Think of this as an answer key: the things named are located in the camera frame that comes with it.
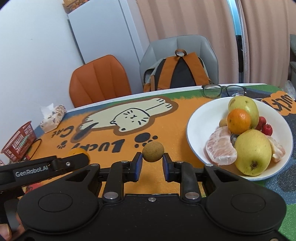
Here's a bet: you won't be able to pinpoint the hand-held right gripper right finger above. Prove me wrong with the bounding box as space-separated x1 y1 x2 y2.
162 153 253 202

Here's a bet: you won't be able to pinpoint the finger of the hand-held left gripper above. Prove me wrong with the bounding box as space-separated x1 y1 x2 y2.
51 153 90 171

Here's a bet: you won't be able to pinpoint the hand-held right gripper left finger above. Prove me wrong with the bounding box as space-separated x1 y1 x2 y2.
62 152 144 202

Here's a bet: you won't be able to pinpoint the orange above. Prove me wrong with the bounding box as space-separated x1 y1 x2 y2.
69 148 90 160
226 108 252 135

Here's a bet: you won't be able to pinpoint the white plate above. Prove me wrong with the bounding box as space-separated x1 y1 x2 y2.
186 97 294 181

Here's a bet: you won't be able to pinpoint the large peeled pomelo segment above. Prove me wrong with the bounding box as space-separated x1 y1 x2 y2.
205 126 238 166

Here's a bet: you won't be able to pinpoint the small peeled pomelo segment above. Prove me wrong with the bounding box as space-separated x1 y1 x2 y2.
266 136 286 163

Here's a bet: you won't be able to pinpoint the person's left hand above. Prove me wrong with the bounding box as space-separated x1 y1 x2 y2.
0 214 26 241

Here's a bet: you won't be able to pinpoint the red plastic basket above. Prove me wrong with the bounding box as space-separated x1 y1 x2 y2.
1 121 38 162

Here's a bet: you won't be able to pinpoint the cartoon cat table mat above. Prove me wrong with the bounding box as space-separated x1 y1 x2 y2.
23 83 296 241

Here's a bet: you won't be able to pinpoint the patterned tissue pack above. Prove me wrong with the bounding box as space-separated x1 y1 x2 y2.
40 105 67 133

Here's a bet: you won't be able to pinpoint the orange chair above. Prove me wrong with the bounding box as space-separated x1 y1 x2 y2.
69 55 132 108

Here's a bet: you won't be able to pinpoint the yellow pear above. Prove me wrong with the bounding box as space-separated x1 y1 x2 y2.
234 129 273 176
228 95 260 129

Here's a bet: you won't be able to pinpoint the black framed glasses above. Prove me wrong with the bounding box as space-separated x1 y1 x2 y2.
202 84 247 99

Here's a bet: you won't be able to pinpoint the orange and black backpack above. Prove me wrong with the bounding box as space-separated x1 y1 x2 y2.
143 49 212 93

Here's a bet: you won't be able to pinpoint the grey chair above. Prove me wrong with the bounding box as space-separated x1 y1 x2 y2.
139 35 219 93

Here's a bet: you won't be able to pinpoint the white fridge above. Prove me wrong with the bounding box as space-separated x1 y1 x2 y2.
68 0 153 65

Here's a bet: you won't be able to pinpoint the white plastic bag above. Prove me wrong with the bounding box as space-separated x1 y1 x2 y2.
281 80 296 100

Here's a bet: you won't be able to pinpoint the pink curtain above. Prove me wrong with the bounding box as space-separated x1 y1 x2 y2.
136 0 240 85
238 0 296 82

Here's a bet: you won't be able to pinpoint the orange plastic basket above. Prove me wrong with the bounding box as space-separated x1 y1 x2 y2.
62 0 90 13

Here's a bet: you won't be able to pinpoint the grey sofa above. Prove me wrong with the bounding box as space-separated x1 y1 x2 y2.
289 34 296 82

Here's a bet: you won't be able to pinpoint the window frame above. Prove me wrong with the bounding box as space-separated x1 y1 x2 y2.
227 0 246 80

